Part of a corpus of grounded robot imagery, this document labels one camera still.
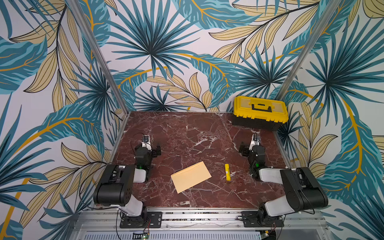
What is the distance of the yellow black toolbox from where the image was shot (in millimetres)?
996

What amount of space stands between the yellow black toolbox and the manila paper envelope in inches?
16.4

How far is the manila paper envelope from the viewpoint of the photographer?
2.81 ft
